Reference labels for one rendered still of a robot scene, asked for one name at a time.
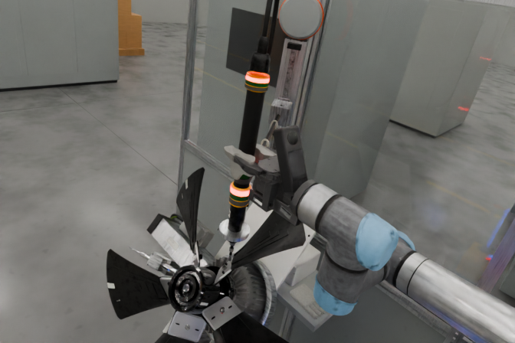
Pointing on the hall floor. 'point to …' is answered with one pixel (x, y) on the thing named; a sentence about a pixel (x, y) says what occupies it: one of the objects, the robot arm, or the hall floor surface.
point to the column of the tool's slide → (291, 76)
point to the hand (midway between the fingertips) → (237, 145)
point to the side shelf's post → (287, 325)
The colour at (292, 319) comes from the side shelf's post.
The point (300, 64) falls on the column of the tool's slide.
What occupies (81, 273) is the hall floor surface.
